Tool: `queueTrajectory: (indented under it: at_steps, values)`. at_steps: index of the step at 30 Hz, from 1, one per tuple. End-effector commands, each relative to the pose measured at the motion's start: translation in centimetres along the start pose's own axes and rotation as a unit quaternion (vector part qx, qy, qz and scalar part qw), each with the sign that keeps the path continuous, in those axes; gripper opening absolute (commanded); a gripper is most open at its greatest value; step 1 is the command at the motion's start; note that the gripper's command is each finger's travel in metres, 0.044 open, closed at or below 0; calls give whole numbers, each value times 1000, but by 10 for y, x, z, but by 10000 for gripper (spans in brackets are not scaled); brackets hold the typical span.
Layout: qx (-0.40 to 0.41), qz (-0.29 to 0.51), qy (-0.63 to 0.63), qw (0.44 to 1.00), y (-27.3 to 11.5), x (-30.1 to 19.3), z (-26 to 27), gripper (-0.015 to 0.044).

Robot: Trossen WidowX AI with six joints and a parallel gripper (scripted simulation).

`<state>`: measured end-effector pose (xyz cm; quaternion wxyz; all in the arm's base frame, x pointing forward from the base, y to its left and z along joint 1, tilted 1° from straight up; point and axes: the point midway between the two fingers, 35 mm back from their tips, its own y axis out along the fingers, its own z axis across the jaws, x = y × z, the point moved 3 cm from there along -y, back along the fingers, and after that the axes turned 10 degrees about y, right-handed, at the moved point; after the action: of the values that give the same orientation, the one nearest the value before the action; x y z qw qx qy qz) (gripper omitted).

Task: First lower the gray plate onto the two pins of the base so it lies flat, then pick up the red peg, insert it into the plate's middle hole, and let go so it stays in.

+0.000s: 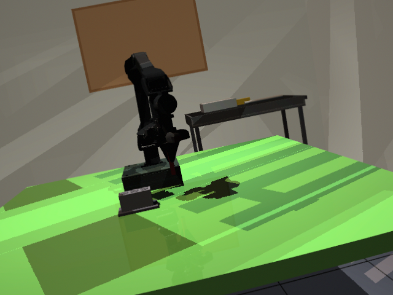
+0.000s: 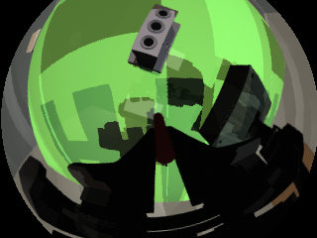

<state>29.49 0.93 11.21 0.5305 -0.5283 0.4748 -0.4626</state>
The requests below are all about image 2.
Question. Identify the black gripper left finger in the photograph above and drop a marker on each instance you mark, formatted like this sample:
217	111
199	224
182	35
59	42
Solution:
134	173

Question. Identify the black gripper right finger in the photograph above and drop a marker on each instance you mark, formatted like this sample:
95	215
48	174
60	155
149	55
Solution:
199	163

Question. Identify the dark red peg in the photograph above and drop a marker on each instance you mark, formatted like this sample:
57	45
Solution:
164	150

